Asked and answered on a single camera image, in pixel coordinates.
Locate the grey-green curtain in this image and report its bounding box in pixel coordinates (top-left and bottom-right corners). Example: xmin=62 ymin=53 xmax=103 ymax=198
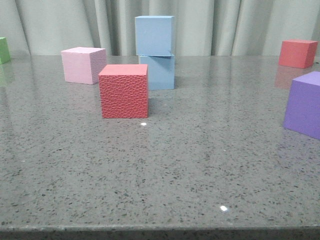
xmin=0 ymin=0 xmax=320 ymax=56

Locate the far red foam cube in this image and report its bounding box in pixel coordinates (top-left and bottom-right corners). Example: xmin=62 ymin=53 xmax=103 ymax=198
xmin=278 ymin=39 xmax=318 ymax=69

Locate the light blue foam cube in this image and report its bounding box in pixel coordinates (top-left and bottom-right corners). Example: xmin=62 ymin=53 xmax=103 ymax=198
xmin=139 ymin=55 xmax=175 ymax=90
xmin=135 ymin=15 xmax=175 ymax=57

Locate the green foam cube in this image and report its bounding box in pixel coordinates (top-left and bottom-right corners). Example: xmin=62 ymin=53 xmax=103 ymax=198
xmin=0 ymin=37 xmax=11 ymax=64

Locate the textured red foam cube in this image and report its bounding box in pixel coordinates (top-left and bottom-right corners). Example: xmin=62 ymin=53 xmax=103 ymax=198
xmin=98 ymin=64 xmax=149 ymax=119

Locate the pink foam cube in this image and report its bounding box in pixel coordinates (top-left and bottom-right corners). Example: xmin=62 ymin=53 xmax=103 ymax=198
xmin=61 ymin=47 xmax=107 ymax=85

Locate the near purple foam cube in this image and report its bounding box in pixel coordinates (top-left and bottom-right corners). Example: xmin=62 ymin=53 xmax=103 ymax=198
xmin=283 ymin=71 xmax=320 ymax=139

